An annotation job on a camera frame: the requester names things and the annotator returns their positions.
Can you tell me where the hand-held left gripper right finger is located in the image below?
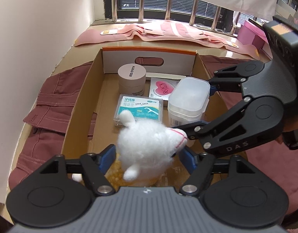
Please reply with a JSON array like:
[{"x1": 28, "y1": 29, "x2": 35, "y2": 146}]
[{"x1": 179, "y1": 148, "x2": 255, "y2": 196}]

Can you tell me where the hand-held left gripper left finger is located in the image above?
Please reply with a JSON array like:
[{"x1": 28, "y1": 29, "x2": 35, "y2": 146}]
[{"x1": 39, "y1": 144, "x2": 117, "y2": 196}]

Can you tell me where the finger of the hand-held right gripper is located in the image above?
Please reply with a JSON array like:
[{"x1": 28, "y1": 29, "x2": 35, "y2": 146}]
[
  {"x1": 209, "y1": 64, "x2": 248, "y2": 97},
  {"x1": 172, "y1": 96, "x2": 253, "y2": 143}
]

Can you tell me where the clear cotton swab container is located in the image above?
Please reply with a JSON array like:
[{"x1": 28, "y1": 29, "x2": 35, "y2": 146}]
[{"x1": 168, "y1": 77, "x2": 211, "y2": 128}]

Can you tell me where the white and yellow alpaca plush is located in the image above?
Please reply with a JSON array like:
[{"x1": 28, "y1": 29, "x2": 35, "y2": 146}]
[{"x1": 71, "y1": 109, "x2": 188, "y2": 188}]

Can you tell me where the dental floss box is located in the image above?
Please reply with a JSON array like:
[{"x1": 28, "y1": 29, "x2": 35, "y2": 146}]
[{"x1": 113, "y1": 94, "x2": 164, "y2": 127}]

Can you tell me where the orange cardboard box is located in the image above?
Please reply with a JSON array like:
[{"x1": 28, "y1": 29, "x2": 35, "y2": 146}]
[{"x1": 61, "y1": 47, "x2": 251, "y2": 188}]

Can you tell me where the white card with pink heart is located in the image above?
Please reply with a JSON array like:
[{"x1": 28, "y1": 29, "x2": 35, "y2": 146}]
[{"x1": 148, "y1": 77, "x2": 186, "y2": 102}]

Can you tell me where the beige cream jar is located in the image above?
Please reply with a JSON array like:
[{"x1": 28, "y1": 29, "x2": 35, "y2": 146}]
[{"x1": 117, "y1": 63, "x2": 147, "y2": 97}]

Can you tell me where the beige stone desktop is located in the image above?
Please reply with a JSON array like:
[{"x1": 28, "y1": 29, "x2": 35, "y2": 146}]
[{"x1": 53, "y1": 19, "x2": 273, "y2": 65}]

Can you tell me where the magenta box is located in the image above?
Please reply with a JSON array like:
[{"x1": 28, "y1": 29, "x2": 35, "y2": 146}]
[{"x1": 237, "y1": 20, "x2": 271, "y2": 52}]

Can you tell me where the pink mat on windowsill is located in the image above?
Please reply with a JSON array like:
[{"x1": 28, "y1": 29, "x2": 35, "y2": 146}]
[{"x1": 73, "y1": 23, "x2": 261, "y2": 59}]

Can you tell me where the pink fuzzy cloth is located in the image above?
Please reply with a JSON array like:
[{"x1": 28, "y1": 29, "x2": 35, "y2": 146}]
[{"x1": 244, "y1": 139, "x2": 298, "y2": 233}]

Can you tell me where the maroon cloth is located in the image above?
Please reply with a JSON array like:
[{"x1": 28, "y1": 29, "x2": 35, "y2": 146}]
[{"x1": 8, "y1": 53, "x2": 273, "y2": 190}]

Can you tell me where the steel window grille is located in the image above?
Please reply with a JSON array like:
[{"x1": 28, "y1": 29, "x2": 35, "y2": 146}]
[{"x1": 103, "y1": 0, "x2": 298, "y2": 38}]

